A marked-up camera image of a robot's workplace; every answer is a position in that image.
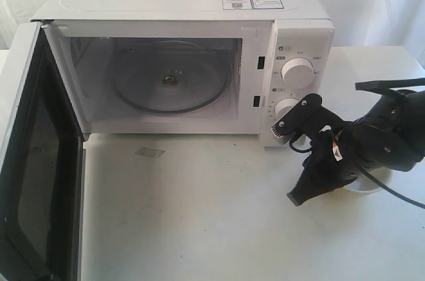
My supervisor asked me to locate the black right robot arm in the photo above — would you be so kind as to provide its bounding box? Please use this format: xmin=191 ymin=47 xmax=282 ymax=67
xmin=278 ymin=78 xmax=424 ymax=208

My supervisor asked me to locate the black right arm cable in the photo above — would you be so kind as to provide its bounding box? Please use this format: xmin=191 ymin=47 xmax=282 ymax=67
xmin=288 ymin=78 xmax=425 ymax=211

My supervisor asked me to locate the cream ceramic bowl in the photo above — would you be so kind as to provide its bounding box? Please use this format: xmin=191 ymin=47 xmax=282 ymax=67
xmin=344 ymin=167 xmax=392 ymax=194

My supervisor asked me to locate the blue white label sticker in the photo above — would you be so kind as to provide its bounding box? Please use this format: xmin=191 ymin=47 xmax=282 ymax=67
xmin=222 ymin=0 xmax=284 ymax=10

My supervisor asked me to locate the white control knob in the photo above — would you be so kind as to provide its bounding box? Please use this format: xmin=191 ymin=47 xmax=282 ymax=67
xmin=281 ymin=57 xmax=315 ymax=89
xmin=274 ymin=98 xmax=299 ymax=119

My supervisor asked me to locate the upper white control knob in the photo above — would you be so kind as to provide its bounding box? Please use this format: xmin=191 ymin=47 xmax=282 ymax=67
xmin=281 ymin=57 xmax=315 ymax=89

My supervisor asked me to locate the white microwave oven body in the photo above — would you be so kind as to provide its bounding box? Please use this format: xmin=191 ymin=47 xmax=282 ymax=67
xmin=33 ymin=0 xmax=334 ymax=147

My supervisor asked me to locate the clear tape piece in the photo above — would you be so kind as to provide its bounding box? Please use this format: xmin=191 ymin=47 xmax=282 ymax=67
xmin=135 ymin=147 xmax=165 ymax=159

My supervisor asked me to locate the white microwave door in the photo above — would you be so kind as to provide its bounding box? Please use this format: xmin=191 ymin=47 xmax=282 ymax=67
xmin=1 ymin=22 xmax=85 ymax=280

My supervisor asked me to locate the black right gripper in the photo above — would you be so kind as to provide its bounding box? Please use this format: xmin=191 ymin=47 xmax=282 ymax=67
xmin=286 ymin=124 xmax=359 ymax=207

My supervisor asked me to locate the glass microwave turntable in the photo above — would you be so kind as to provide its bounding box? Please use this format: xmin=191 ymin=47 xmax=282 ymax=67
xmin=114 ymin=40 xmax=231 ymax=114

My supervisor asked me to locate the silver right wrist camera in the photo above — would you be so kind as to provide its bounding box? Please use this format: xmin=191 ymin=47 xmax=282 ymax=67
xmin=271 ymin=93 xmax=347 ymax=140

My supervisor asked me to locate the lower white control knob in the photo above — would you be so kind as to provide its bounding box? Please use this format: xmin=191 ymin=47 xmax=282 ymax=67
xmin=274 ymin=98 xmax=299 ymax=119

